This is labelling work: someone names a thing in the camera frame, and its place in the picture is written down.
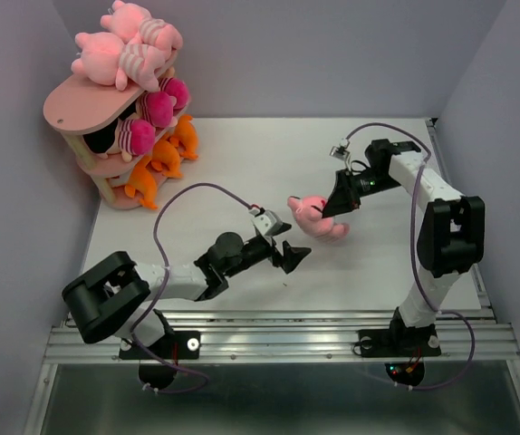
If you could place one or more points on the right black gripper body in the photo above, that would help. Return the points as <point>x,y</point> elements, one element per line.
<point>370,181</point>

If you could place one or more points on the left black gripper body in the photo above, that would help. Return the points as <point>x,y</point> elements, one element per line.
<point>255,251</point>

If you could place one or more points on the pink axolotl plush front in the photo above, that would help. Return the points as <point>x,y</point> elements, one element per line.
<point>308,215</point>

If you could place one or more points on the pink axolotl plush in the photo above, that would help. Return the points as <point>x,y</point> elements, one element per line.
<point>308,215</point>
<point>106,60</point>

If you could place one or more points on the orange shark plush mouth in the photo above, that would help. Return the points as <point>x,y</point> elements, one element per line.
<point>185,138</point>

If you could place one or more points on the orange shark plush back-facing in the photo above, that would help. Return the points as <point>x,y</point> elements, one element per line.
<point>142,181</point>

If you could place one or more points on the doll plush edge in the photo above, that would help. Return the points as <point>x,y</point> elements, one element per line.
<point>129,138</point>

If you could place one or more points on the doll plush black hair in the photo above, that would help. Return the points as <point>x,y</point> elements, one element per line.
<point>157,108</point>

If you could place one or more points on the orange shark plush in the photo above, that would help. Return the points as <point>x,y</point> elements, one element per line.
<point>165,158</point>

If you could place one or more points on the doll plush pink striped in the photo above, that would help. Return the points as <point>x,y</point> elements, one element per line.
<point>176,88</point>

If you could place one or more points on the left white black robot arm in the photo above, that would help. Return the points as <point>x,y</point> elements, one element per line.
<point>106,300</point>

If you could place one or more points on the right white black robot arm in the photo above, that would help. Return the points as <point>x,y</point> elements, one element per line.
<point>444,246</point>

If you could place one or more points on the pink three-tier wooden shelf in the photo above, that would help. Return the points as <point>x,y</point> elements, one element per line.
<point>78,107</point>

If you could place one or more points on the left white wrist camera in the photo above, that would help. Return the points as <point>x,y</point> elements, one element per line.
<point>267,223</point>

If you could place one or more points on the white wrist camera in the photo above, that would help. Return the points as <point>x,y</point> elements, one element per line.
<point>341,152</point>
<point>267,223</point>

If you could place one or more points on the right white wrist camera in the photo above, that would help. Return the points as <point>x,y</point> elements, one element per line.
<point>341,152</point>

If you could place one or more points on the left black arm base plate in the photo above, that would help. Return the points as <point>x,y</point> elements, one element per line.
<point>181,345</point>

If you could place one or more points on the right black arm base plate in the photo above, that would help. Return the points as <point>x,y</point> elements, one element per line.
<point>387,344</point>

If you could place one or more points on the aluminium mounting rail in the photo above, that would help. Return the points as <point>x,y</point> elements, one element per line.
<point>328,336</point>

